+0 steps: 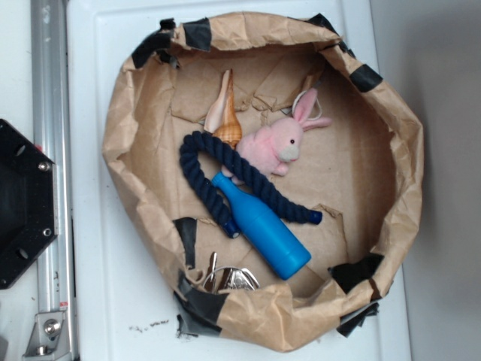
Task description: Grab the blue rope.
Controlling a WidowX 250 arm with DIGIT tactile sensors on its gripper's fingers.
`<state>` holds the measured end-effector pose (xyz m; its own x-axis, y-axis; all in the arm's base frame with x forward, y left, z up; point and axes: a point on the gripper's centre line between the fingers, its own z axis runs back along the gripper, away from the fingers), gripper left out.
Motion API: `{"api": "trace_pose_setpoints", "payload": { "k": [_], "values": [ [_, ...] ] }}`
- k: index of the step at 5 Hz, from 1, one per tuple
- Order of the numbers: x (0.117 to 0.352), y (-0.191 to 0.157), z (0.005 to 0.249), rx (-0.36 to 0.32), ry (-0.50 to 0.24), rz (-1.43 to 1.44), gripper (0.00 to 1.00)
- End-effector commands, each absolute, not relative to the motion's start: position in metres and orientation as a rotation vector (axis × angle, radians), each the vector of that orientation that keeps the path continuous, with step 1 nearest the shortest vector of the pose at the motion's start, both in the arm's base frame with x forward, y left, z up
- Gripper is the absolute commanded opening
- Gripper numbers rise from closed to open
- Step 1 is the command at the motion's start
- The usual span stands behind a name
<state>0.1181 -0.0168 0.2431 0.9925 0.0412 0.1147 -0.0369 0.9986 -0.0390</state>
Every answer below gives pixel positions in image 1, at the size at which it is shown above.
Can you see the pink plush bunny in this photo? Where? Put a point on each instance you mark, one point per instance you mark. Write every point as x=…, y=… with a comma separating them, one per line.
x=273, y=147

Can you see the tan conch seashell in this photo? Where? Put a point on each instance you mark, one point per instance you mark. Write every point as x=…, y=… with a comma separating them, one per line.
x=221, y=120

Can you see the blue plastic bottle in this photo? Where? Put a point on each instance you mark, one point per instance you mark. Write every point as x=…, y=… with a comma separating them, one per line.
x=283, y=252

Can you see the brown paper bag bin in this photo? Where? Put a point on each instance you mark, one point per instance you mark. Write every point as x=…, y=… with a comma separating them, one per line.
x=363, y=172

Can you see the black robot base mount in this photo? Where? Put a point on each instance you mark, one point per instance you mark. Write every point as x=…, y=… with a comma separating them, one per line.
x=28, y=221

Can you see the aluminium frame rail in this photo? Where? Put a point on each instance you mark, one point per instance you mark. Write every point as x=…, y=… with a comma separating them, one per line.
x=51, y=132

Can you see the metal corner bracket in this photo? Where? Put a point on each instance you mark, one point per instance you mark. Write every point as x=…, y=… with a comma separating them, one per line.
x=48, y=340

